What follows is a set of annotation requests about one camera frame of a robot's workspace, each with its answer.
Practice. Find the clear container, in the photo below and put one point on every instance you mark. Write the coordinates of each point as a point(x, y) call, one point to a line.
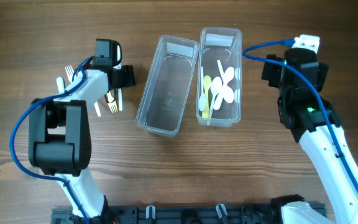
point(166, 90)
point(224, 44)

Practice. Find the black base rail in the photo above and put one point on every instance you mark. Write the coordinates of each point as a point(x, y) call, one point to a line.
point(248, 213)

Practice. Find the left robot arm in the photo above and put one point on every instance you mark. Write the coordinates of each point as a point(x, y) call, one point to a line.
point(59, 131)

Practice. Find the clear container, right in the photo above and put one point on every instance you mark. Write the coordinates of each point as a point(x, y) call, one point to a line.
point(224, 44)

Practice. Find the white spoon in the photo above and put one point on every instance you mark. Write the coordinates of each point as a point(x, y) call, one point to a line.
point(227, 76)
point(219, 101)
point(202, 98)
point(215, 88)

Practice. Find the cream yellow fork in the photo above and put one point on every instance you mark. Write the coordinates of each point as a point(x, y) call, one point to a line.
point(111, 101)

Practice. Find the yellow spoon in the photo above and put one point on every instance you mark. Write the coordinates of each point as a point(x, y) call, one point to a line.
point(206, 84)

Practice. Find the clear container, left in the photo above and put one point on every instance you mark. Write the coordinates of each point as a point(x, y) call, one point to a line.
point(166, 90)

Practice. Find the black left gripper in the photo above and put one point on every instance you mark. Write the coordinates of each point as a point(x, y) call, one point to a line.
point(130, 79)

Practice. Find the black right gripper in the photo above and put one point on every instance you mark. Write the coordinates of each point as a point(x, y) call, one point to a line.
point(271, 72)

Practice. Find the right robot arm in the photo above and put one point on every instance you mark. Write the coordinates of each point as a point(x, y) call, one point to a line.
point(315, 125)

